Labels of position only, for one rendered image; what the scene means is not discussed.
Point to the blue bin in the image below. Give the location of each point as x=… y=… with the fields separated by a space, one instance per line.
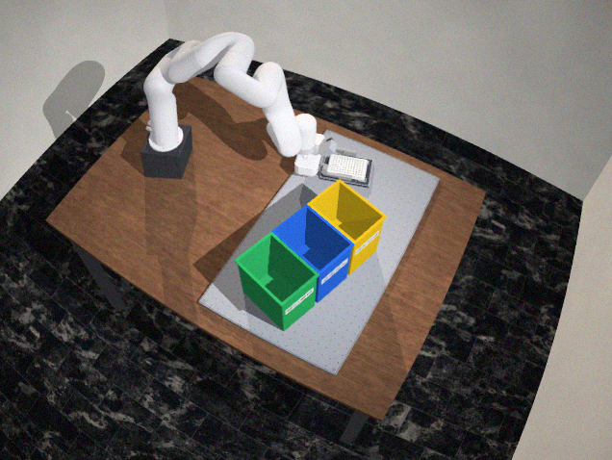
x=320 y=245

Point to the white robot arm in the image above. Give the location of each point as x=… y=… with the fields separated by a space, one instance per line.
x=291 y=134

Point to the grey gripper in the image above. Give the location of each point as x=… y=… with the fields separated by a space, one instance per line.
x=308 y=164

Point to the green open bin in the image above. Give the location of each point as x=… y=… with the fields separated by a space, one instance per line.
x=282 y=271

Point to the yellow recycling bin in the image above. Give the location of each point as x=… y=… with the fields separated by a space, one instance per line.
x=353 y=216

